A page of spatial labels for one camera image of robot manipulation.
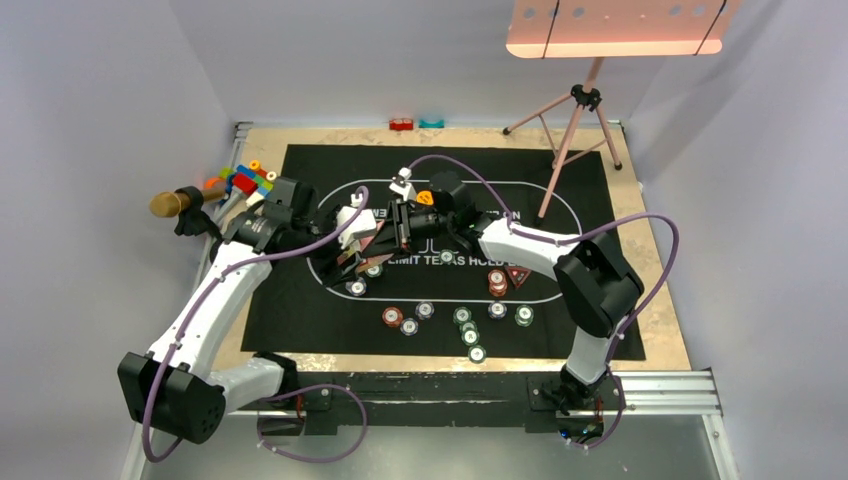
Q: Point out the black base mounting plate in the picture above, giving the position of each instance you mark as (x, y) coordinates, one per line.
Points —
(534, 402)

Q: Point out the blue poker chip stack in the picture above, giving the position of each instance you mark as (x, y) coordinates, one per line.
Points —
(424, 310)

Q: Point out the grey toy block post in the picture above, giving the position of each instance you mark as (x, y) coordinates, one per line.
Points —
(233, 199)

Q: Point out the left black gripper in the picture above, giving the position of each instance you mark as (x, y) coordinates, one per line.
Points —
(329, 270)

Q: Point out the red toy block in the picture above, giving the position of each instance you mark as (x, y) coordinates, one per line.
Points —
(401, 124)

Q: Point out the teal toy block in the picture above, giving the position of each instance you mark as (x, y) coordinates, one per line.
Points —
(431, 123)

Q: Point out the black poker table mat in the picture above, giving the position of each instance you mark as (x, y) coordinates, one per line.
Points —
(292, 312)

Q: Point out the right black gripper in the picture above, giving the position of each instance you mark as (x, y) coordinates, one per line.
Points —
(394, 236)

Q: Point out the gold microphone head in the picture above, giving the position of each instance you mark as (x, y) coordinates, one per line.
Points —
(171, 204)

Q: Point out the red playing card box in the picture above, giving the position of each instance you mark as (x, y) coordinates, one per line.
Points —
(353, 258)

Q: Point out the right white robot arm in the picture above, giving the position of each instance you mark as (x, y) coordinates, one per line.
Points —
(598, 285)

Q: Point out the aluminium rail frame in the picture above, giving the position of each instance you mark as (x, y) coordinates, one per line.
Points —
(669, 426)

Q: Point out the red backed card deck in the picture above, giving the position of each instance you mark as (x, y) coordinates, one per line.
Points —
(384, 243)

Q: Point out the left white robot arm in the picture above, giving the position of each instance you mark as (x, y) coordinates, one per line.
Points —
(173, 387)

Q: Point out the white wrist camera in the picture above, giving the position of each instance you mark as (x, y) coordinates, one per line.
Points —
(401, 185)
(360, 225)

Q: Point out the triangular all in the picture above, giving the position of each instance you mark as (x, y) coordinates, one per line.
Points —
(518, 275)

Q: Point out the green poker chip stack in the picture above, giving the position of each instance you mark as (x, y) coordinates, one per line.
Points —
(461, 315)

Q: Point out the red poker chip stack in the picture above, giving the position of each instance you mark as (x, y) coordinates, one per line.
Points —
(392, 317)

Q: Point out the single green poker chip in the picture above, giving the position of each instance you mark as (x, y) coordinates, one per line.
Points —
(375, 271)

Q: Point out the small green chip stack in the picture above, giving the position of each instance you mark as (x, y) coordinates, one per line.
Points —
(524, 315)

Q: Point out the colourful toy block vehicle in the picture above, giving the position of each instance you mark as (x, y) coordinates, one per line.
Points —
(251, 179)

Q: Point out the pink perforated panel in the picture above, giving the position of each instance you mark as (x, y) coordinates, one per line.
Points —
(618, 28)

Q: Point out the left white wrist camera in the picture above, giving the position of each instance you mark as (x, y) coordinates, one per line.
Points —
(360, 225)

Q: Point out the small red chip stack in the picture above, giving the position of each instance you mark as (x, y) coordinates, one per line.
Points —
(497, 283)

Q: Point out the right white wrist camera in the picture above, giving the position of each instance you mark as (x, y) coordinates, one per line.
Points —
(401, 185)

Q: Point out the pink tripod stand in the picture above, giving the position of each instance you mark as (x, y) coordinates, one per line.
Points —
(587, 98)

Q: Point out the single blue poker chip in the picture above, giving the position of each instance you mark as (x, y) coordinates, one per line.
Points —
(357, 288)

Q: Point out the orange big blind button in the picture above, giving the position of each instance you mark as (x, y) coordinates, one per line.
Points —
(425, 197)

